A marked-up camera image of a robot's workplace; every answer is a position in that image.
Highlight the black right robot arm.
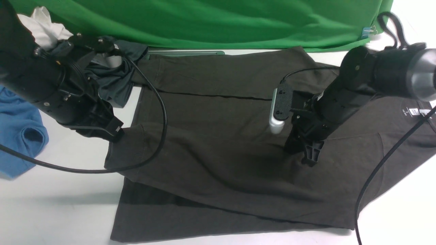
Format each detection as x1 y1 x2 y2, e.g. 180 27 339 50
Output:
270 43 435 166

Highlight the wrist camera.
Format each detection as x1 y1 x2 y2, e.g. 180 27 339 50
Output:
66 33 122 69
268 82 293 134

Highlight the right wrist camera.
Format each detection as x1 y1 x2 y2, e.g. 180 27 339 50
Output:
268 82 293 134

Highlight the black right camera cable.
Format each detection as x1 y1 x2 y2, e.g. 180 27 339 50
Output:
279 11 436 245

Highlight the blue crumpled garment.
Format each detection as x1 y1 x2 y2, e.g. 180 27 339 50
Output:
0 86 49 158

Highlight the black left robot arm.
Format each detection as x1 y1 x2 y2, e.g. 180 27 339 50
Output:
0 0 123 142

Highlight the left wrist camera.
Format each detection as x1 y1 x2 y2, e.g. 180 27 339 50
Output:
66 33 122 69

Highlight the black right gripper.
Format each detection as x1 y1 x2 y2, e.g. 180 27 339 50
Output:
284 83 375 167

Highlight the white crumpled garment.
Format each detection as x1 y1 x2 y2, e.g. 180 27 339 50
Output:
17 6 73 51

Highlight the green backdrop cloth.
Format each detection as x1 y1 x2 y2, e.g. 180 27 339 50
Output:
11 0 393 52

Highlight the gray long-sleeved shirt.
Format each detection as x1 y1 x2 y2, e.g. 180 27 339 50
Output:
110 46 431 243

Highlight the green flat tray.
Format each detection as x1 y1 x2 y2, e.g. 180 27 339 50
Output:
148 51 225 57

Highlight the blue binder clip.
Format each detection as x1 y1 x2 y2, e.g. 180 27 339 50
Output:
361 25 378 39

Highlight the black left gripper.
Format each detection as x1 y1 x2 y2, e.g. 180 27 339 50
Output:
34 48 124 143

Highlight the dark teal crumpled garment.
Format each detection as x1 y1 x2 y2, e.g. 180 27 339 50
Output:
84 36 148 108

